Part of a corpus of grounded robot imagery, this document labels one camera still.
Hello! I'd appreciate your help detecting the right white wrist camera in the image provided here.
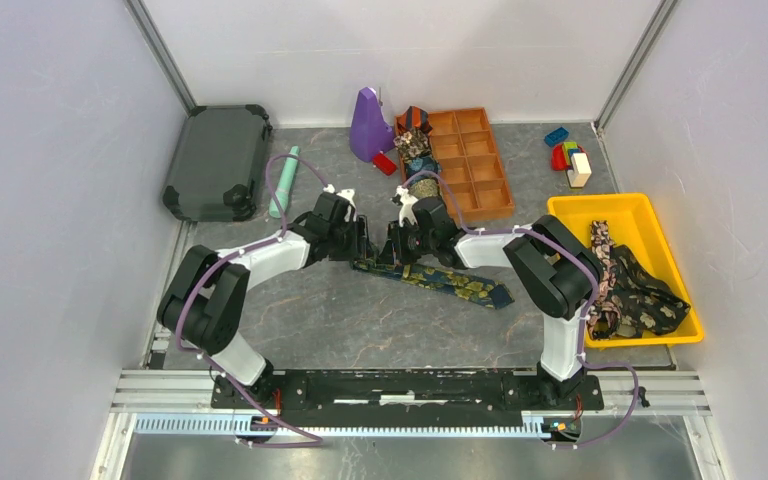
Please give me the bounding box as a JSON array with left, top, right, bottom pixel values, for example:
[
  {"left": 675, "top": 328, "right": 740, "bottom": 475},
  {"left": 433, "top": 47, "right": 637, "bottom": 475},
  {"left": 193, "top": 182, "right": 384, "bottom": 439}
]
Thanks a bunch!
[{"left": 392, "top": 186, "right": 418, "bottom": 227}]

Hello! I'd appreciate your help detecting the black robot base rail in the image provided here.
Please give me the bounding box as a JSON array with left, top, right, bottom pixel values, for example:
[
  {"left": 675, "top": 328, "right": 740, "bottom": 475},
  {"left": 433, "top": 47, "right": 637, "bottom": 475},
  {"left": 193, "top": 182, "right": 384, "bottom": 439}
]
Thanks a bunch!
[{"left": 249, "top": 369, "right": 604, "bottom": 428}]

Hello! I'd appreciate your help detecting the dark green hard case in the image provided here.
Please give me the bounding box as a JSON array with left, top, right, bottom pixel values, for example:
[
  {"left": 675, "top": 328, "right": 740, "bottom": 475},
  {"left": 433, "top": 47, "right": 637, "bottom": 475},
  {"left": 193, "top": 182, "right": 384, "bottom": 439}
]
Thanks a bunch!
[{"left": 161, "top": 104, "right": 272, "bottom": 222}]

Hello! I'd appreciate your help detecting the orange navy striped rolled tie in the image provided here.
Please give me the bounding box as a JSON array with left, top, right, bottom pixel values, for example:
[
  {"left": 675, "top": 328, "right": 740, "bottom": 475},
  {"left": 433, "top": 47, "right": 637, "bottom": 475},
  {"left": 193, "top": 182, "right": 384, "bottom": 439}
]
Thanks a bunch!
[{"left": 398, "top": 106, "right": 433, "bottom": 134}]

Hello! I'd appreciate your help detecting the colourful toy block stack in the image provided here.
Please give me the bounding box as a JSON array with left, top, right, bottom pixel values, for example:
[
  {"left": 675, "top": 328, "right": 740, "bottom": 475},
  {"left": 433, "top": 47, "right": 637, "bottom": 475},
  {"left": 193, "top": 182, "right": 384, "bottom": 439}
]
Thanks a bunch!
[{"left": 550, "top": 141, "right": 586, "bottom": 171}]

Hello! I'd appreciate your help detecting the brown floral rolled tie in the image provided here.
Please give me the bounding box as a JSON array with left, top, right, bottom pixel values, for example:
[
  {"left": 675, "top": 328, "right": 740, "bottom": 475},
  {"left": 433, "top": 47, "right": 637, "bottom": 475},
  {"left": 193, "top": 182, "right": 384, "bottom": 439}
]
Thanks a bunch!
[{"left": 394, "top": 128, "right": 432, "bottom": 162}]

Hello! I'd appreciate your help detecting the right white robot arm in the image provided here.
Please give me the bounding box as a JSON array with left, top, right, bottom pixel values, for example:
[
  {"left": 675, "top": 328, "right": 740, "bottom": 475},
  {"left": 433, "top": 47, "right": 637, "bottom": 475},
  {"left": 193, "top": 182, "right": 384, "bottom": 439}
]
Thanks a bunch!
[{"left": 388, "top": 193, "right": 602, "bottom": 408}]

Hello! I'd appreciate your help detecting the yellow plastic bin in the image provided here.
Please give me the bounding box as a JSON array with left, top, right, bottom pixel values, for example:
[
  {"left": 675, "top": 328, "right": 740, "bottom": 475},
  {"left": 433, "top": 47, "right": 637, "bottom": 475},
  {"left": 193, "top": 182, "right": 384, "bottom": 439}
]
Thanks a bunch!
[{"left": 547, "top": 193, "right": 705, "bottom": 349}]

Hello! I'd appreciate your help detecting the white toy block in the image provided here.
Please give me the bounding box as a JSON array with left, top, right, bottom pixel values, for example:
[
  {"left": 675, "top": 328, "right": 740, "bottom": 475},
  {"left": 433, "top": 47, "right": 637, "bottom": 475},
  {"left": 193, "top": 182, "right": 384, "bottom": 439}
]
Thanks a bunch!
[{"left": 566, "top": 152, "right": 592, "bottom": 188}]

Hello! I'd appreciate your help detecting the purple metronome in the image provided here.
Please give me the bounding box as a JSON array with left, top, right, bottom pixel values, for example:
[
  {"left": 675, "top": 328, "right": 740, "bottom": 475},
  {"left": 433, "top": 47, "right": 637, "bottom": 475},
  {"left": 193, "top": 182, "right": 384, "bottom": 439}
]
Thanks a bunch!
[{"left": 349, "top": 87, "right": 395, "bottom": 163}]

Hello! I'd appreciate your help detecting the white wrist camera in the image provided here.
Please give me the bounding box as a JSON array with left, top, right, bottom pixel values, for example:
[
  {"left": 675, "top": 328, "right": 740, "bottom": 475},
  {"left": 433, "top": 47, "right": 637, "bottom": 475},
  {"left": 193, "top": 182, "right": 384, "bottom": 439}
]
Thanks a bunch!
[
  {"left": 392, "top": 186, "right": 418, "bottom": 227},
  {"left": 323, "top": 184, "right": 358, "bottom": 222}
]

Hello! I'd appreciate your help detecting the olive gold rolled tie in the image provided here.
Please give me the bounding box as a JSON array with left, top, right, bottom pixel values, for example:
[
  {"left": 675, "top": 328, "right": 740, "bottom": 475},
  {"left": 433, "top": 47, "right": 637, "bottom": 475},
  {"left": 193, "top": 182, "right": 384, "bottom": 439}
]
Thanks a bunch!
[{"left": 408, "top": 177, "right": 441, "bottom": 199}]

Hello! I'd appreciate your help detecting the blue toy brick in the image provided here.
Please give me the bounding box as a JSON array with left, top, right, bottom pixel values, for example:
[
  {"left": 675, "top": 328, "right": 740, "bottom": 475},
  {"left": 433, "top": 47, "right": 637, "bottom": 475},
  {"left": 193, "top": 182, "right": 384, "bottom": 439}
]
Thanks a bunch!
[{"left": 544, "top": 127, "right": 569, "bottom": 148}]

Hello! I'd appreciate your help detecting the red block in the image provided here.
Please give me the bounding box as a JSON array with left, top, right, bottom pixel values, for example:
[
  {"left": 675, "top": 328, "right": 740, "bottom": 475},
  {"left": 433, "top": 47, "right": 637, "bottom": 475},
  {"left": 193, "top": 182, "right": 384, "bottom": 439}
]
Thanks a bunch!
[{"left": 372, "top": 153, "right": 398, "bottom": 176}]

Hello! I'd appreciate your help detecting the navy yellow floral tie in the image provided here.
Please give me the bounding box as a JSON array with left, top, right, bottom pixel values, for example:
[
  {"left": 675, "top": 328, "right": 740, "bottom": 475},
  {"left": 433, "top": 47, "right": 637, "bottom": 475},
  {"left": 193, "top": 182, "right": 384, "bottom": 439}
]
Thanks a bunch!
[{"left": 351, "top": 259, "right": 515, "bottom": 310}]

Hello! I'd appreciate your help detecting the black gold floral tie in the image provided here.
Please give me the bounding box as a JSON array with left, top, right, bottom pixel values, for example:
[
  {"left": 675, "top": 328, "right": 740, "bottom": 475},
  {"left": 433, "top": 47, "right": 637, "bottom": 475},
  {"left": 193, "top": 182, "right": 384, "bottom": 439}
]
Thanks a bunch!
[{"left": 602, "top": 245, "right": 691, "bottom": 338}]

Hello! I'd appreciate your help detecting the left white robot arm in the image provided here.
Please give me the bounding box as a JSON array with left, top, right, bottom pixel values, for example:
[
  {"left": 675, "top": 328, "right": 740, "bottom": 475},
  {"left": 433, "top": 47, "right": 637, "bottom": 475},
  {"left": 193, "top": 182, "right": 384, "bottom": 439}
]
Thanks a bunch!
[{"left": 156, "top": 189, "right": 367, "bottom": 408}]

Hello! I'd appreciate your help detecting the blue patterned rolled tie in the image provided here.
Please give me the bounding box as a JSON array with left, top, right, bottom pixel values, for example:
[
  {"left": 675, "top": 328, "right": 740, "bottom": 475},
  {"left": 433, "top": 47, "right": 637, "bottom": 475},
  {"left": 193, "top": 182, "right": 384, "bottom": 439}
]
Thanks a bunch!
[{"left": 403, "top": 155, "right": 440, "bottom": 179}]

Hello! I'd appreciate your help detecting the mint green flashlight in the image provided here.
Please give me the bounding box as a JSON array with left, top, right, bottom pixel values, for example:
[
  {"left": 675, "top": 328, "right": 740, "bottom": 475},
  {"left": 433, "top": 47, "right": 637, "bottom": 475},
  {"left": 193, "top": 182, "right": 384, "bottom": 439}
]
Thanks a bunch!
[{"left": 269, "top": 146, "right": 300, "bottom": 219}]

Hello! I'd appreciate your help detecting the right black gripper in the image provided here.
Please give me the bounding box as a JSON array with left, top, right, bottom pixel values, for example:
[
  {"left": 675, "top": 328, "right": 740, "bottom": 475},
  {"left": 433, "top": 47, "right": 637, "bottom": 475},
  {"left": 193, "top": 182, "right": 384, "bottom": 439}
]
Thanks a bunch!
[{"left": 376, "top": 219, "right": 437, "bottom": 266}]

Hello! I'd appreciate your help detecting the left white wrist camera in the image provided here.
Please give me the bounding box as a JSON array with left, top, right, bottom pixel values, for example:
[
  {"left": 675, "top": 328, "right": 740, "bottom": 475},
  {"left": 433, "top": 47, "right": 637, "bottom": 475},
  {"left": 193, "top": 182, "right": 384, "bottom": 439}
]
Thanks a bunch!
[{"left": 323, "top": 184, "right": 358, "bottom": 222}]

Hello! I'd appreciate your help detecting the pink floral dark tie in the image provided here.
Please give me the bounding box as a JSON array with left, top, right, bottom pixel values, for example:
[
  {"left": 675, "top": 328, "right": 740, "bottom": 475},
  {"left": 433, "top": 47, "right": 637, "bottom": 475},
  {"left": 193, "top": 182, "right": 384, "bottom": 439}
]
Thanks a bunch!
[{"left": 588, "top": 220, "right": 621, "bottom": 340}]

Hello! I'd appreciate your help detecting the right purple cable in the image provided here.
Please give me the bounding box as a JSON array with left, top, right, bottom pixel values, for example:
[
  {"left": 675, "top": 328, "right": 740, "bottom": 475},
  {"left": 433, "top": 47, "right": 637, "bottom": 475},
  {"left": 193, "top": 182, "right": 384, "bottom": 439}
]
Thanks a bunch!
[{"left": 402, "top": 169, "right": 644, "bottom": 450}]

